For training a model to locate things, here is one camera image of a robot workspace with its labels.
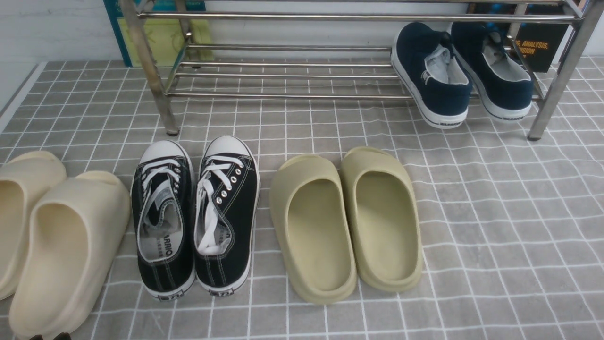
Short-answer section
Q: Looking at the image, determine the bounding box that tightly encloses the grey checkered floor mat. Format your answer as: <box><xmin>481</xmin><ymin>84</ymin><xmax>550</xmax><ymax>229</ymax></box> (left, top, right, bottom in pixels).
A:
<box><xmin>1</xmin><ymin>57</ymin><xmax>604</xmax><ymax>340</ymax></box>

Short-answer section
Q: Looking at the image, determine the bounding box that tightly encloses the cream slipper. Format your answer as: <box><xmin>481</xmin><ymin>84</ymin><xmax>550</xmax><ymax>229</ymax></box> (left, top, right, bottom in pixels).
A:
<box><xmin>0</xmin><ymin>151</ymin><xmax>67</xmax><ymax>300</ymax></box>
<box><xmin>9</xmin><ymin>170</ymin><xmax>130</xmax><ymax>340</ymax></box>

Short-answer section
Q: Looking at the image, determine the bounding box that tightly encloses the cream slipper far left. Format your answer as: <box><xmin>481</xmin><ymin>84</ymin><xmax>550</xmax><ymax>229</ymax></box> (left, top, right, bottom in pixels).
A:
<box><xmin>0</xmin><ymin>151</ymin><xmax>67</xmax><ymax>300</ymax></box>

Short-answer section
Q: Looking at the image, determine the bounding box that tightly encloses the navy blue sneaker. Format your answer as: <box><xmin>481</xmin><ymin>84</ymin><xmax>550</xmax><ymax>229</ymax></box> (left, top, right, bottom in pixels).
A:
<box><xmin>390</xmin><ymin>22</ymin><xmax>473</xmax><ymax>129</ymax></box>
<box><xmin>448</xmin><ymin>22</ymin><xmax>534</xmax><ymax>122</ymax></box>

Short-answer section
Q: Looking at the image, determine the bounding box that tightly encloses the blue and yellow poster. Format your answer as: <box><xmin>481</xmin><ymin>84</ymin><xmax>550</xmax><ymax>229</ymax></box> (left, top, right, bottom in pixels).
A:
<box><xmin>104</xmin><ymin>0</ymin><xmax>212</xmax><ymax>68</ymax></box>

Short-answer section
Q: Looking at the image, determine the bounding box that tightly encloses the olive green slipper left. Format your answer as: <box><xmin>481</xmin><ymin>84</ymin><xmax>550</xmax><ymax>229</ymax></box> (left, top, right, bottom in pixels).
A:
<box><xmin>269</xmin><ymin>153</ymin><xmax>357</xmax><ymax>304</ymax></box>

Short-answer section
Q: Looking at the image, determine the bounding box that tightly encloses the black canvas sneaker left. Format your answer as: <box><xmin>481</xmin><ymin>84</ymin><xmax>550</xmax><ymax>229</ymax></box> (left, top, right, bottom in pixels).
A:
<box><xmin>130</xmin><ymin>140</ymin><xmax>195</xmax><ymax>301</ymax></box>

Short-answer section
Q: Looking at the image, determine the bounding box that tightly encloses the black poster orange text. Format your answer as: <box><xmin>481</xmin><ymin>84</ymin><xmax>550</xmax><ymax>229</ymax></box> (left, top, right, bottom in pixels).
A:
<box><xmin>467</xmin><ymin>3</ymin><xmax>569</xmax><ymax>73</ymax></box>

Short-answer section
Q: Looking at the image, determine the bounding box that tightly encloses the black canvas sneaker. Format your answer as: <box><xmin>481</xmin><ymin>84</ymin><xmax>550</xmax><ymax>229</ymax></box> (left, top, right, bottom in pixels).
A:
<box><xmin>130</xmin><ymin>140</ymin><xmax>195</xmax><ymax>301</ymax></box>
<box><xmin>193</xmin><ymin>136</ymin><xmax>260</xmax><ymax>297</ymax></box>

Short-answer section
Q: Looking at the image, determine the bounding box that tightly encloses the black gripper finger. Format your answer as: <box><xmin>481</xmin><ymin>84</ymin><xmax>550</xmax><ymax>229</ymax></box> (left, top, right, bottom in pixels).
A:
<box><xmin>54</xmin><ymin>333</ymin><xmax>72</xmax><ymax>340</ymax></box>

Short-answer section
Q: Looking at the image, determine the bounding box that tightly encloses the metal shoe rack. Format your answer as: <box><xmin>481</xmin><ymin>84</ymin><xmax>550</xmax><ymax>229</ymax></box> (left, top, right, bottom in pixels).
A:
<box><xmin>119</xmin><ymin>0</ymin><xmax>603</xmax><ymax>141</ymax></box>

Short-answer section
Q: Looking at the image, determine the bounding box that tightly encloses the black canvas sneaker right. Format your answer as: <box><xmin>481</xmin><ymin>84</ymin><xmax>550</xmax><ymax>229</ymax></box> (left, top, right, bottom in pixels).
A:
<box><xmin>193</xmin><ymin>136</ymin><xmax>260</xmax><ymax>297</ymax></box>

